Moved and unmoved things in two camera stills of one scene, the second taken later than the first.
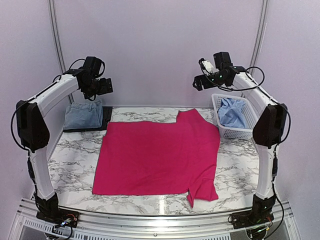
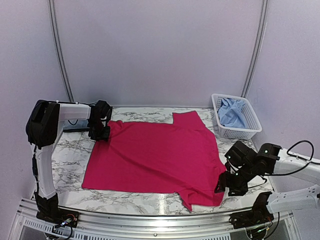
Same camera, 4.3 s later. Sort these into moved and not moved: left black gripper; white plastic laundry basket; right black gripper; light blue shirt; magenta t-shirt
Moved: left black gripper; right black gripper; magenta t-shirt
Not moved: white plastic laundry basket; light blue shirt
